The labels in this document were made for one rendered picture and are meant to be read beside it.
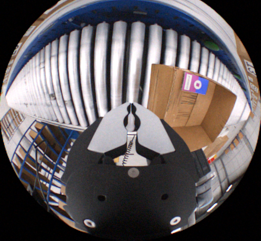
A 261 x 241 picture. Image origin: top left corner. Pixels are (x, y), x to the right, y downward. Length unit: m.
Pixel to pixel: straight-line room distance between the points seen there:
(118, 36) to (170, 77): 0.23
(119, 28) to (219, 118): 0.59
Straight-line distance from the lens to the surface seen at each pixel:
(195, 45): 0.42
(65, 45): 0.44
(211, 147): 1.17
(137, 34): 0.32
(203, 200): 0.94
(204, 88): 0.43
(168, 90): 0.16
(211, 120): 0.55
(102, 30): 0.34
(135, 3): 0.25
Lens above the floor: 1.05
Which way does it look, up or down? 57 degrees down
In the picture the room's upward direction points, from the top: 180 degrees clockwise
